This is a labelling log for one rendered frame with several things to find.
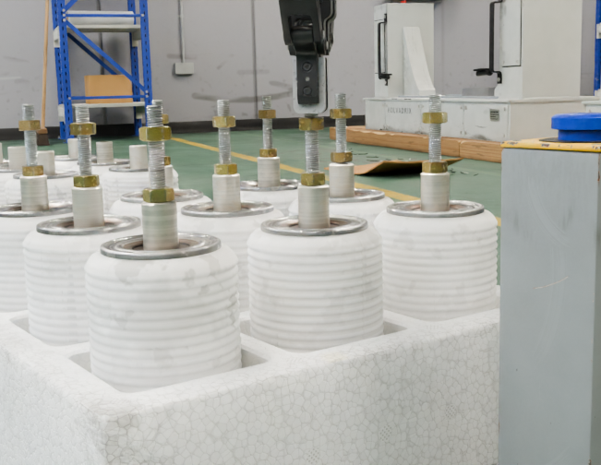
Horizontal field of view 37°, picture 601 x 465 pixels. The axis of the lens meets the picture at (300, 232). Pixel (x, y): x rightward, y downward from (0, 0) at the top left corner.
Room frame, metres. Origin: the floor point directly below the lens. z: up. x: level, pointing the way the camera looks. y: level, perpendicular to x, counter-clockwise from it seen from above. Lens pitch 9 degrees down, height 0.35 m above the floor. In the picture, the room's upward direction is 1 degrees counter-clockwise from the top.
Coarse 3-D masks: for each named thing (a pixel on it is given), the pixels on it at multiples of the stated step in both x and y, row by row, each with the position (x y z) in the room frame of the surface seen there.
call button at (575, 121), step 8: (552, 120) 0.52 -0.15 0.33; (560, 120) 0.51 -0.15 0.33; (568, 120) 0.51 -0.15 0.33; (576, 120) 0.51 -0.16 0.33; (584, 120) 0.50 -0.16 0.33; (592, 120) 0.50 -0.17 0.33; (600, 120) 0.50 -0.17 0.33; (552, 128) 0.52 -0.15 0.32; (560, 128) 0.51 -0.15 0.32; (568, 128) 0.51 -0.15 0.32; (576, 128) 0.51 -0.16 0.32; (584, 128) 0.50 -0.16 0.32; (592, 128) 0.50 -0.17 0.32; (600, 128) 0.50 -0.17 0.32; (560, 136) 0.52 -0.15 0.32; (568, 136) 0.51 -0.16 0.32; (576, 136) 0.51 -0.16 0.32; (584, 136) 0.51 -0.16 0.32; (592, 136) 0.51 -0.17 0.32; (600, 136) 0.51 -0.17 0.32
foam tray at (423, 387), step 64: (0, 320) 0.65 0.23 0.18; (384, 320) 0.63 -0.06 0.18; (448, 320) 0.62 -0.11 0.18; (0, 384) 0.59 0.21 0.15; (64, 384) 0.50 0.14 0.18; (192, 384) 0.50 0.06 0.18; (256, 384) 0.50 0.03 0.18; (320, 384) 0.53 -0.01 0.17; (384, 384) 0.56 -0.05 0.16; (448, 384) 0.59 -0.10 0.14; (0, 448) 0.61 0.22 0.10; (64, 448) 0.50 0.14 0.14; (128, 448) 0.45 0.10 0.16; (192, 448) 0.48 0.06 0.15; (256, 448) 0.50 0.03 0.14; (320, 448) 0.53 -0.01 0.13; (384, 448) 0.56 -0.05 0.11; (448, 448) 0.59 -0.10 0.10
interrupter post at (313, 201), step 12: (300, 192) 0.61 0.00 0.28; (312, 192) 0.61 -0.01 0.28; (324, 192) 0.61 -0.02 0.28; (300, 204) 0.61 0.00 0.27; (312, 204) 0.61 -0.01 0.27; (324, 204) 0.61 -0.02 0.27; (300, 216) 0.61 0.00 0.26; (312, 216) 0.61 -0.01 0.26; (324, 216) 0.61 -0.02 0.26; (300, 228) 0.62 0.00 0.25; (312, 228) 0.61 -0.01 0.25
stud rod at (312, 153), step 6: (306, 114) 0.62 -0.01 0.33; (312, 114) 0.62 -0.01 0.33; (318, 114) 0.62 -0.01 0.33; (306, 132) 0.62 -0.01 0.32; (312, 132) 0.62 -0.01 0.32; (318, 132) 0.62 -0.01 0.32; (306, 138) 0.62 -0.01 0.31; (312, 138) 0.62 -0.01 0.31; (318, 138) 0.62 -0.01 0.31; (306, 144) 0.62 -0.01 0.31; (312, 144) 0.62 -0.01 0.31; (318, 144) 0.62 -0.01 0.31; (306, 150) 0.62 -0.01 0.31; (312, 150) 0.62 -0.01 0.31; (318, 150) 0.62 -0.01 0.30; (312, 156) 0.62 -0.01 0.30; (318, 156) 0.62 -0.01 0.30; (312, 162) 0.62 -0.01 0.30; (318, 162) 0.62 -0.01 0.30; (306, 168) 0.62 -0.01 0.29; (312, 168) 0.62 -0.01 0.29; (318, 168) 0.62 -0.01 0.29
